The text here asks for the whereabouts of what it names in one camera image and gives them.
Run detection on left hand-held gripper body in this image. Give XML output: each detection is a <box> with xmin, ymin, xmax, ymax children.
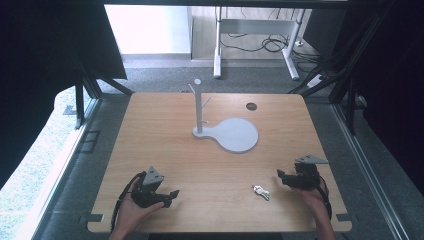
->
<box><xmin>130</xmin><ymin>165</ymin><xmax>172</xmax><ymax>209</ymax></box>

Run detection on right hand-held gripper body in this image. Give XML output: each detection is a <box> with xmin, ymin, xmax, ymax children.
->
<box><xmin>283</xmin><ymin>154</ymin><xmax>330</xmax><ymax>192</ymax></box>

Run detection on person's right hand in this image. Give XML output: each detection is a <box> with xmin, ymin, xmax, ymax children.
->
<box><xmin>293</xmin><ymin>181</ymin><xmax>330</xmax><ymax>216</ymax></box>

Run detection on person's left hand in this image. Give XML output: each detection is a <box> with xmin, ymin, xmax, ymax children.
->
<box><xmin>116</xmin><ymin>181</ymin><xmax>165</xmax><ymax>234</ymax></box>

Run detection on small white clip object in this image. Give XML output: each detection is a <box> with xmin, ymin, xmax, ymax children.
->
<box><xmin>251</xmin><ymin>184</ymin><xmax>271</xmax><ymax>202</ymax></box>

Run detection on grey key stand round base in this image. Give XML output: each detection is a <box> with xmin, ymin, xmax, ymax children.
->
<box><xmin>187</xmin><ymin>78</ymin><xmax>260</xmax><ymax>155</ymax></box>

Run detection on white power strip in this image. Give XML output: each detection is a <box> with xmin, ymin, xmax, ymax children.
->
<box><xmin>306</xmin><ymin>73</ymin><xmax>326</xmax><ymax>90</ymax></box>

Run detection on black metal stand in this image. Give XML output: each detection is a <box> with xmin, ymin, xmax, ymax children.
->
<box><xmin>288</xmin><ymin>0</ymin><xmax>398</xmax><ymax>136</ymax></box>
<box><xmin>68</xmin><ymin>54</ymin><xmax>135</xmax><ymax>131</ymax></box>

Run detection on dark curtain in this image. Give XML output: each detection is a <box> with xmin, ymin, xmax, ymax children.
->
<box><xmin>0</xmin><ymin>0</ymin><xmax>128</xmax><ymax>190</ymax></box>
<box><xmin>301</xmin><ymin>0</ymin><xmax>424</xmax><ymax>196</ymax></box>

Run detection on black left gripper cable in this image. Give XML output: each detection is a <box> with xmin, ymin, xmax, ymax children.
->
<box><xmin>109</xmin><ymin>170</ymin><xmax>148</xmax><ymax>234</ymax></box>

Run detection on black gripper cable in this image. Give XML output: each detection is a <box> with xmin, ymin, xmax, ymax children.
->
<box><xmin>315</xmin><ymin>175</ymin><xmax>334</xmax><ymax>222</ymax></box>
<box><xmin>109</xmin><ymin>170</ymin><xmax>148</xmax><ymax>234</ymax></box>

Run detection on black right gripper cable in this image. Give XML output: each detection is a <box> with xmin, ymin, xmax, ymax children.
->
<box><xmin>315</xmin><ymin>175</ymin><xmax>334</xmax><ymax>222</ymax></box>

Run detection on black floor cables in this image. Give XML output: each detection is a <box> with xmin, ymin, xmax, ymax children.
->
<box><xmin>220</xmin><ymin>31</ymin><xmax>326</xmax><ymax>74</ymax></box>

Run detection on white desk frame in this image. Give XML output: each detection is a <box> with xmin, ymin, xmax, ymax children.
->
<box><xmin>212</xmin><ymin>5</ymin><xmax>307</xmax><ymax>81</ymax></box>

